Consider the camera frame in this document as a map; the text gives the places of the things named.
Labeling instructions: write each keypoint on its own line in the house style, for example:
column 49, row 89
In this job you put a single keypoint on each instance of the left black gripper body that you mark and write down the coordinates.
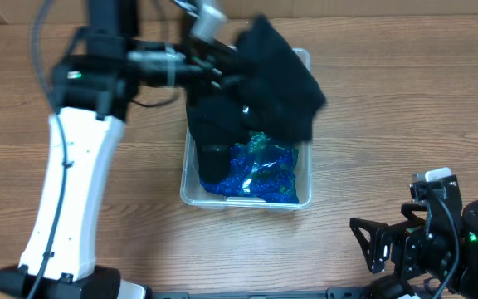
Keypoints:
column 192, row 66

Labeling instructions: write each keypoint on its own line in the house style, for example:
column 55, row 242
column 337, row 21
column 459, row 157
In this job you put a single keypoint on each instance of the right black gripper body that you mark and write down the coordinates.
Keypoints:
column 425, row 252

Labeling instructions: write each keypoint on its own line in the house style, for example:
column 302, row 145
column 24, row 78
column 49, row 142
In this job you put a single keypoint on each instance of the small black garment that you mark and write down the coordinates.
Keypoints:
column 215, row 123

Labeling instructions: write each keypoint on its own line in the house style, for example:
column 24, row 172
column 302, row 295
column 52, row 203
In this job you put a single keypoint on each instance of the black taped garment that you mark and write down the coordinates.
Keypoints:
column 282, row 96

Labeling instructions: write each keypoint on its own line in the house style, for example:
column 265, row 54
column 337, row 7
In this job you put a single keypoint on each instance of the blue green sparkly fabric bundle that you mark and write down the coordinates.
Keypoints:
column 262, row 168

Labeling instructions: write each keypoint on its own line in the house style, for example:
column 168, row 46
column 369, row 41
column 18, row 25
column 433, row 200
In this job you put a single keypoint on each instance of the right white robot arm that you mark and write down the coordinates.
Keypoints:
column 463, row 276

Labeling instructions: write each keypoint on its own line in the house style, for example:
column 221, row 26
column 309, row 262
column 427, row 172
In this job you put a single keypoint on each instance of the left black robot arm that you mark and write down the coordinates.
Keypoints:
column 89, row 91

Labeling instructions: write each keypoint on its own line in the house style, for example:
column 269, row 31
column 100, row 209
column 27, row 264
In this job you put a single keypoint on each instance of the clear plastic storage bin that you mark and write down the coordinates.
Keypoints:
column 192, row 192

